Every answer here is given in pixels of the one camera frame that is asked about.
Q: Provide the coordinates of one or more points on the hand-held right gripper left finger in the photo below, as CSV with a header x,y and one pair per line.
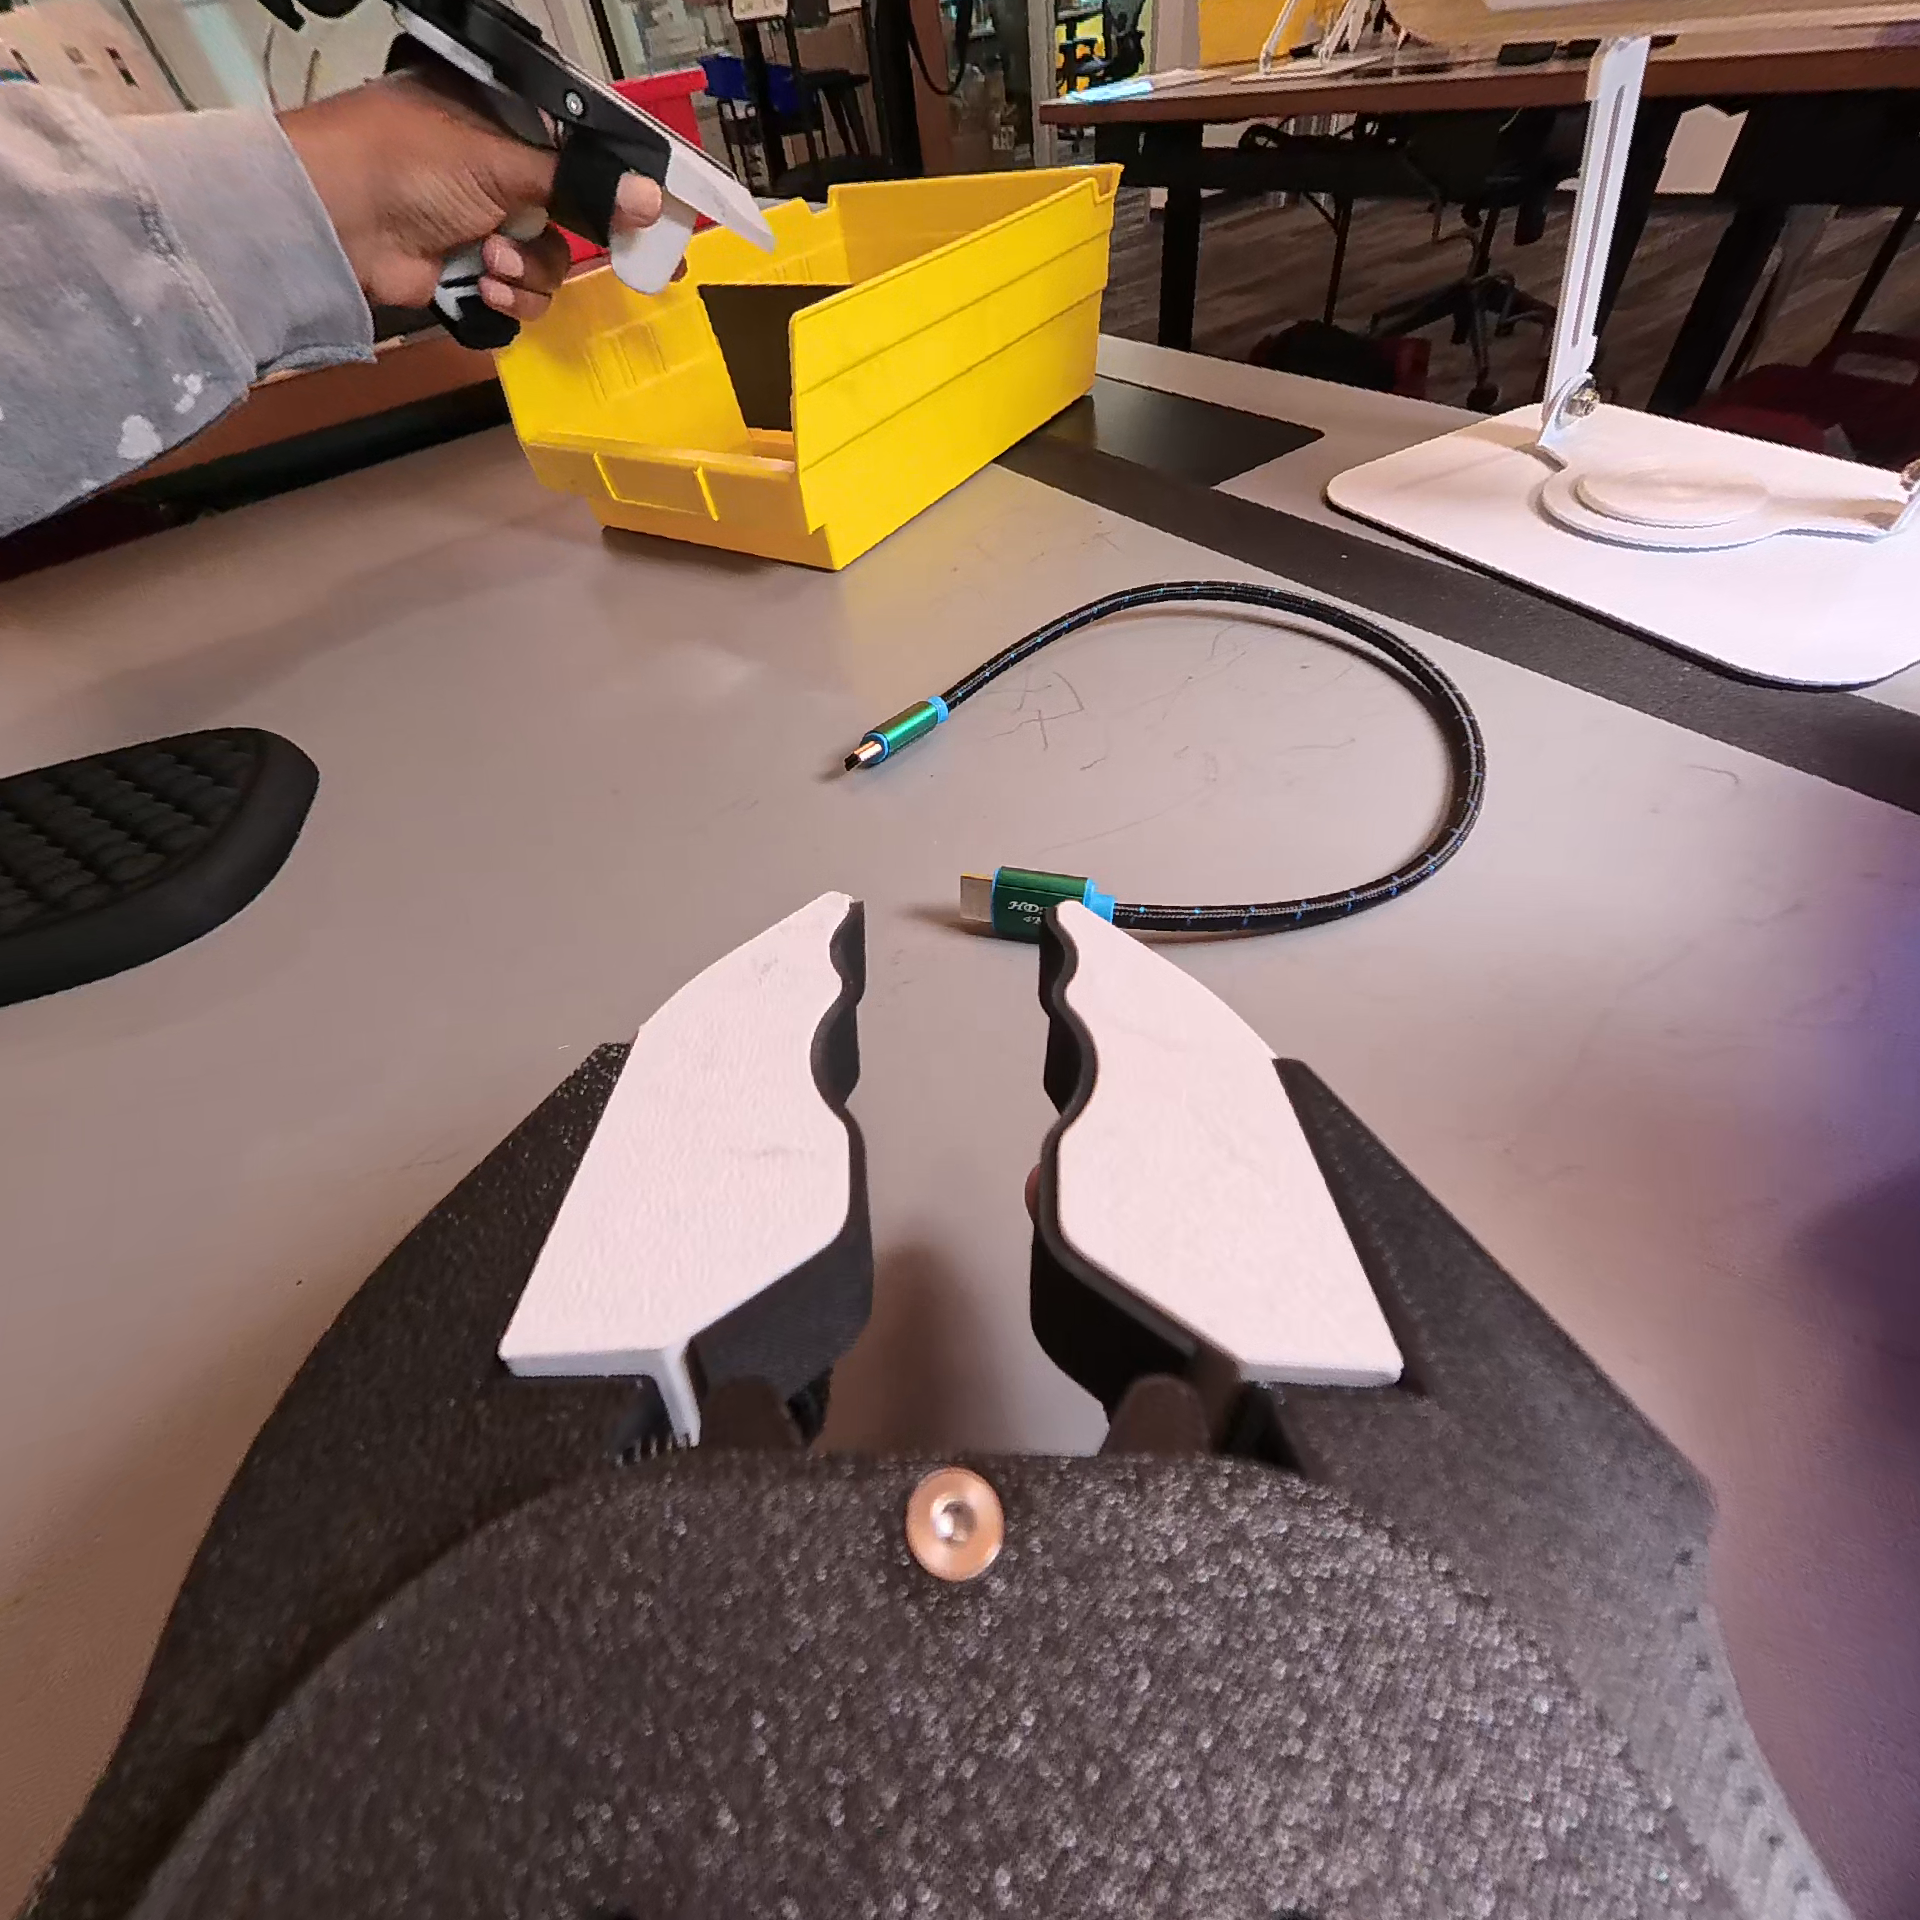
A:
x,y
705,1173

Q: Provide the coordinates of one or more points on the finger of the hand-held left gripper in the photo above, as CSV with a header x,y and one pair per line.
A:
x,y
714,195

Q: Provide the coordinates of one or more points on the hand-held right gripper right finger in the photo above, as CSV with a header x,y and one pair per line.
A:
x,y
1214,1185

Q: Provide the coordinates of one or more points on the yellow plastic bin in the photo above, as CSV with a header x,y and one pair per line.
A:
x,y
929,378

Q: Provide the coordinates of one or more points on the person's left forearm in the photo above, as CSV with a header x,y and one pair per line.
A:
x,y
134,272

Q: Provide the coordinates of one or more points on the person's left hand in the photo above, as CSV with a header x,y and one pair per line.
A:
x,y
405,181

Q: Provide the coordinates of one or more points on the red plastic bin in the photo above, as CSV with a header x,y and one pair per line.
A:
x,y
663,114

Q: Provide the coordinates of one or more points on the blue storage bin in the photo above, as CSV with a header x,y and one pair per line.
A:
x,y
746,73

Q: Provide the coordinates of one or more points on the black plastic divider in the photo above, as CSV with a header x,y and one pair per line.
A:
x,y
766,355

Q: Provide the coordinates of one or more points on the wooden top table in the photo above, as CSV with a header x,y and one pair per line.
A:
x,y
376,399

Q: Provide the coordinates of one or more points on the clear acrylic stand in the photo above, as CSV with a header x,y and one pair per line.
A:
x,y
1308,31

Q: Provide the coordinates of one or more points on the dark wooden desk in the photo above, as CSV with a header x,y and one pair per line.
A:
x,y
1353,80

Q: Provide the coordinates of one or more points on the black office chair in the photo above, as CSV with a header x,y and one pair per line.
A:
x,y
1438,287

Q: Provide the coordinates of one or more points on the white stand with black board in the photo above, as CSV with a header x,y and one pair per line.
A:
x,y
1653,569

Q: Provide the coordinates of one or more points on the red tote bag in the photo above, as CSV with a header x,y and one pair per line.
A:
x,y
1812,399

